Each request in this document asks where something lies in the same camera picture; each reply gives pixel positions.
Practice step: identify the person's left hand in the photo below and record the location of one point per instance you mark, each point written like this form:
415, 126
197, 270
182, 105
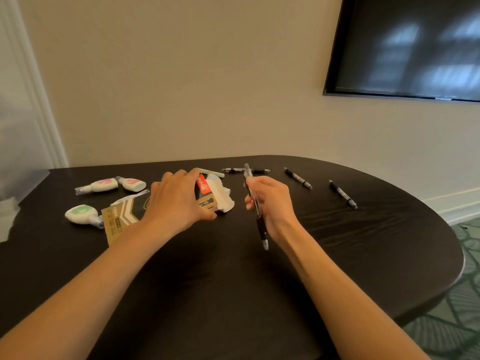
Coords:
174, 204

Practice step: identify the person's right hand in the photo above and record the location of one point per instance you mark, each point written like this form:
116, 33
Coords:
275, 206

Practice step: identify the black pen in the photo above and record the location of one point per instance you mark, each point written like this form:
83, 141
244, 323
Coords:
343, 194
262, 230
258, 170
298, 178

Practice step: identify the white pink correction tape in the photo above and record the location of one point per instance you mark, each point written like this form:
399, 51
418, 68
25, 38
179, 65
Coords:
133, 184
101, 185

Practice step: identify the green highlighter stick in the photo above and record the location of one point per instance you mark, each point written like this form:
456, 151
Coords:
212, 173

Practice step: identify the black gold pen box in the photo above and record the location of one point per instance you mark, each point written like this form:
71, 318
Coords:
120, 221

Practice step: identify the clear plastic storage bin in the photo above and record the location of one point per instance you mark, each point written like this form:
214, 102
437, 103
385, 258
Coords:
22, 153

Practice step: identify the person's left forearm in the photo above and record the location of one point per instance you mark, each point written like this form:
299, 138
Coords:
75, 296

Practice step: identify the person's right forearm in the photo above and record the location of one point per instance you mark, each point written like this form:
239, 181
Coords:
356, 296

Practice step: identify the translucent plastic sheet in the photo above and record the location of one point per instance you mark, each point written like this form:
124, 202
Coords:
8, 221

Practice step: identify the black wall television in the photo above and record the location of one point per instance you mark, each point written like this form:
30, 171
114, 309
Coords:
408, 44

